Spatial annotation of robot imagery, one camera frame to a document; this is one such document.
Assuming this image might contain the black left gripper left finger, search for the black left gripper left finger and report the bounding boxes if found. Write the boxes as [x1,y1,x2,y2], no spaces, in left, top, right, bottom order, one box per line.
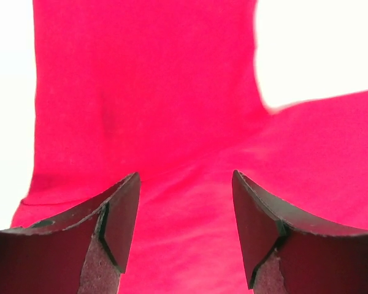
[0,173,140,294]

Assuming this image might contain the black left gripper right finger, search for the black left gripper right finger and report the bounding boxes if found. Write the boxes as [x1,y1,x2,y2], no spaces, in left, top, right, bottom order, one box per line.
[232,171,368,294]

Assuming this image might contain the red t shirt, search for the red t shirt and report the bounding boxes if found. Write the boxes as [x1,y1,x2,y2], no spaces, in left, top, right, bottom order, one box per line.
[12,1,368,293]

